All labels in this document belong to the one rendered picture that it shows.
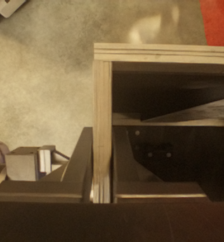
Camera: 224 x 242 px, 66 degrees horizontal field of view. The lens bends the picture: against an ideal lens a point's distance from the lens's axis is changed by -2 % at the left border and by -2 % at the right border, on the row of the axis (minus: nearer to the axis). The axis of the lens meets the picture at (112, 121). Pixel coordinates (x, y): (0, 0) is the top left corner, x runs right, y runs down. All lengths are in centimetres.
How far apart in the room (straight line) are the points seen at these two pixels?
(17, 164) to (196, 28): 116
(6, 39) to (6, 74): 21
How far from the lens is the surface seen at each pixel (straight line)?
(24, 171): 33
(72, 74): 110
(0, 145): 54
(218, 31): 131
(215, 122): 106
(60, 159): 32
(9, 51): 125
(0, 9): 118
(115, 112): 89
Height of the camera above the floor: 107
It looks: 82 degrees down
